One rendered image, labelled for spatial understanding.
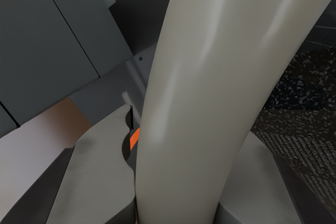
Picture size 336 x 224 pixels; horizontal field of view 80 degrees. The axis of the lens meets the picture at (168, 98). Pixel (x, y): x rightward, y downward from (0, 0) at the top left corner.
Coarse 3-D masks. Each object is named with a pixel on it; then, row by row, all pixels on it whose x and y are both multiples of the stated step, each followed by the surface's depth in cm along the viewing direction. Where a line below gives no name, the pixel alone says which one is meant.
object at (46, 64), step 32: (0, 0) 49; (32, 0) 59; (64, 0) 73; (96, 0) 97; (0, 32) 46; (32, 32) 55; (64, 32) 67; (96, 32) 86; (0, 64) 44; (32, 64) 51; (64, 64) 61; (96, 64) 77; (0, 96) 41; (32, 96) 48; (64, 96) 57; (0, 128) 39
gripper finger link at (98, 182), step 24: (120, 120) 11; (96, 144) 9; (120, 144) 9; (72, 168) 8; (96, 168) 8; (120, 168) 8; (72, 192) 7; (96, 192) 7; (120, 192) 7; (48, 216) 6; (72, 216) 6; (96, 216) 6; (120, 216) 7
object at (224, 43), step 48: (192, 0) 4; (240, 0) 3; (288, 0) 3; (192, 48) 4; (240, 48) 3; (288, 48) 4; (192, 96) 4; (240, 96) 4; (144, 144) 5; (192, 144) 4; (240, 144) 5; (144, 192) 6; (192, 192) 5
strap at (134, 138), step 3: (138, 129) 131; (135, 132) 132; (138, 132) 132; (132, 135) 133; (135, 135) 133; (138, 135) 133; (132, 138) 134; (135, 138) 134; (132, 141) 135; (135, 141) 135; (132, 144) 136
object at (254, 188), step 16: (256, 144) 10; (240, 160) 9; (256, 160) 9; (272, 160) 9; (240, 176) 8; (256, 176) 8; (272, 176) 8; (224, 192) 7; (240, 192) 7; (256, 192) 7; (272, 192) 7; (224, 208) 7; (240, 208) 7; (256, 208) 7; (272, 208) 7; (288, 208) 7
